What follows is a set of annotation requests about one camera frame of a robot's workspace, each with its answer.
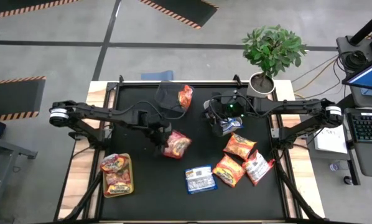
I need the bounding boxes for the green plant in white pot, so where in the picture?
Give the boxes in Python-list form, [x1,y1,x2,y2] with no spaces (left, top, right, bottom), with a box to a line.
[241,24,308,99]

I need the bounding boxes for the coiled black cable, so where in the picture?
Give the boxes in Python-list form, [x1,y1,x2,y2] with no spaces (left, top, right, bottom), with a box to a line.
[341,49,369,72]

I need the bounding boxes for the blue-grey floor pad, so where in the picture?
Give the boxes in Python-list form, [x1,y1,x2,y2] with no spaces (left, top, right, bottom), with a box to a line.
[141,70,174,82]

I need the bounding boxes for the yellow translucent plastic bin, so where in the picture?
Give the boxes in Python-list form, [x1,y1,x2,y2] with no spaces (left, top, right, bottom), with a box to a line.
[101,152,135,198]

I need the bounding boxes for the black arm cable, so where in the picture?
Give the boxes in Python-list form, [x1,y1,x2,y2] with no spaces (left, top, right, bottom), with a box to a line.
[111,99,187,121]
[203,91,256,119]

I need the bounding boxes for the backlit black keyboard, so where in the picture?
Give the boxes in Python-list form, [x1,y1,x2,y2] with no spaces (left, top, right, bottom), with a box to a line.
[349,111,372,143]

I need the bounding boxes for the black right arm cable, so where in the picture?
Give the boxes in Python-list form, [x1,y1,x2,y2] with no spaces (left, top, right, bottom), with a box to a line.
[203,91,256,119]

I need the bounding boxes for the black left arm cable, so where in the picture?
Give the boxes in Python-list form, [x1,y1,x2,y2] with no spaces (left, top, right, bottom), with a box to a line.
[111,99,187,121]

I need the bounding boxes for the computer monitor with blue screen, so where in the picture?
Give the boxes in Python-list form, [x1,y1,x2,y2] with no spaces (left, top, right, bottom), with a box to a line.
[342,52,372,93]

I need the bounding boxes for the light grey handled bin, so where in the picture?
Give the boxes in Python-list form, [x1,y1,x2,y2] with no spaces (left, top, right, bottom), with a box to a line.
[207,113,243,138]

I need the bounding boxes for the grey stand base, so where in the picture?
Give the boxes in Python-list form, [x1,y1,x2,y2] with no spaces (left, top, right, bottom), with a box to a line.
[335,34,372,75]

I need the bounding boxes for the clear water bottle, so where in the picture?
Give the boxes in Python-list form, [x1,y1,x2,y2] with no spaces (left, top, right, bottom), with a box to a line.
[328,160,342,172]

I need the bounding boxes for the white paper sheet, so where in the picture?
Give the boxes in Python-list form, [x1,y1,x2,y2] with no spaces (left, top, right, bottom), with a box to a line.
[312,126,348,155]

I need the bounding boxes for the black hazard-striped floor mat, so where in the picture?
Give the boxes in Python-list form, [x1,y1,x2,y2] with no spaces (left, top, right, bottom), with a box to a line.
[0,76,47,122]
[0,0,80,21]
[138,0,220,30]

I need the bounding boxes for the orange Maruchan ramen pack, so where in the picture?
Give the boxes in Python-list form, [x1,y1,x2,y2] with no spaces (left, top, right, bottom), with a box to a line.
[212,154,246,188]
[177,84,194,111]
[222,133,258,161]

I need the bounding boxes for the blue Maruchan ramen pack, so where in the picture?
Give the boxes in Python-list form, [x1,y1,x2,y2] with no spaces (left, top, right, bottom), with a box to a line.
[184,164,218,195]
[222,117,244,133]

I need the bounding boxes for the black stand pole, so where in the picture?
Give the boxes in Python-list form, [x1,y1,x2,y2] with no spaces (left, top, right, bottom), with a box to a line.
[348,7,372,47]

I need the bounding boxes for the smoky translucent plastic bin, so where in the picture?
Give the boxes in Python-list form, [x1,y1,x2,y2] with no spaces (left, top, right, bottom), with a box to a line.
[154,80,195,113]

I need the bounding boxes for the grey side desk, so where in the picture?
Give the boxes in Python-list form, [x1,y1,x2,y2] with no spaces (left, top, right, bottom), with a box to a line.
[0,133,39,224]

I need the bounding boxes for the black metal table frame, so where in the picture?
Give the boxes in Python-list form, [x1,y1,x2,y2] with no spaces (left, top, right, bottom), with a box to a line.
[53,74,325,224]

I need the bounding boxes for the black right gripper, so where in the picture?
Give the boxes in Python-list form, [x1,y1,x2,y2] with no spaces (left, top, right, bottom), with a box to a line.
[205,92,253,137]

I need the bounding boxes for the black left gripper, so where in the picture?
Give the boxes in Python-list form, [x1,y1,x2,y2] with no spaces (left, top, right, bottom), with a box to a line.
[137,110,174,157]

